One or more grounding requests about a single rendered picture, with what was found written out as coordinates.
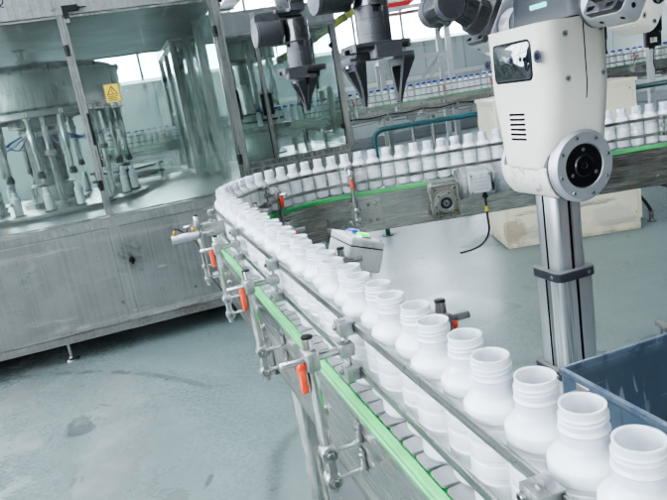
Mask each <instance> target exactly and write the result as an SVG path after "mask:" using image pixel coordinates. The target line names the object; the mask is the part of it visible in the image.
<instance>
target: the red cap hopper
mask: <svg viewBox="0 0 667 500"><path fill-rule="evenodd" d="M413 1H414V0H388V5H386V6H388V11H389V13H390V14H389V16H390V17H394V16H400V15H406V14H412V13H418V9H413V10H407V11H402V10H404V9H410V8H416V7H419V5H420V3H415V4H411V3H412V2H413ZM397 11H401V12H397ZM391 12H396V13H391ZM443 28H444V37H445V45H446V49H445V50H444V51H443V48H442V39H441V31H438V28H437V29H435V37H436V46H437V51H436V52H433V53H427V54H421V55H415V59H414V61H417V60H423V59H428V58H434V59H433V61H432V62H431V63H430V65H429V66H428V67H427V69H426V70H425V72H424V73H423V74H422V76H421V77H423V78H425V76H426V75H427V74H428V72H429V71H430V69H431V68H432V67H433V65H434V64H435V63H436V61H438V63H437V64H436V66H435V67H434V69H433V70H432V71H431V73H430V74H429V76H430V77H433V75H434V74H435V72H436V71H437V70H438V69H439V71H440V79H443V80H444V83H446V73H445V65H444V60H445V59H446V58H447V63H448V71H449V79H450V82H452V81H453V80H452V77H455V69H454V61H453V52H452V43H451V35H450V27H448V28H445V26H444V27H443ZM374 67H375V74H376V81H377V88H378V89H380V93H381V94H383V89H384V88H387V84H386V77H385V73H386V74H387V75H389V76H390V77H391V78H392V76H391V72H390V67H389V63H388V60H386V61H384V60H383V59H382V60H378V61H374ZM387 69H388V70H389V71H388V70H387ZM444 111H445V116H451V115H450V108H447V109H444ZM454 121H455V130H456V136H459V143H460V144H461V145H463V138H462V129H461V121H460V119H459V120H454ZM382 123H383V127H384V126H390V125H392V120H391V117H390V118H389V121H386V120H385V118H382ZM446 128H447V136H448V145H449V147H450V145H451V142H450V137H451V136H453V131H452V123H451V121H446ZM384 137H385V144H386V147H389V149H390V155H391V156H392V157H394V155H395V141H394V134H393V130H391V131H385V132H384Z"/></svg>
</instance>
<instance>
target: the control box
mask: <svg viewBox="0 0 667 500"><path fill-rule="evenodd" d="M331 236H332V237H331V240H330V246H329V249H333V250H335V253H336V255H337V252H336V247H339V246H343V247H344V254H345V256H346V257H348V258H353V257H357V256H362V259H363V260H362V261H360V262H356V263H359V264H360V269H361V271H366V272H371V273H379V272H380V267H381V262H382V256H383V249H384V245H385V243H384V242H383V241H380V240H378V239H375V238H373V237H371V236H369V237H365V236H360V235H356V232H351V231H347V230H338V229H333V230H332V234H331Z"/></svg>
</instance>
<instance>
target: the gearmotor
mask: <svg viewBox="0 0 667 500"><path fill-rule="evenodd" d="M426 185H427V193H428V200H429V207H430V214H431V215H432V217H433V220H434V221H438V220H439V219H440V218H442V217H449V216H455V215H461V214H462V208H461V200H460V198H461V199H464V198H469V197H475V196H482V197H483V198H484V203H485V211H486V218H487V224H488V231H487V235H486V237H485V239H484V241H483V242H482V243H481V244H480V245H478V246H476V247H474V248H472V249H469V250H466V251H463V252H460V253H461V254H463V253H466V252H469V251H472V250H475V249H477V248H479V247H480V246H482V245H483V244H484V243H485V242H486V240H487V238H488V236H489V232H490V222H489V216H488V206H487V201H486V198H487V197H488V194H494V193H500V192H506V191H510V189H511V187H510V186H509V185H508V183H507V182H506V180H505V178H504V176H503V173H502V168H501V162H495V163H488V164H480V165H474V166H468V167H465V168H457V169H456V170H454V178H453V179H452V178H448V179H442V180H435V181H429V182H428V183H426Z"/></svg>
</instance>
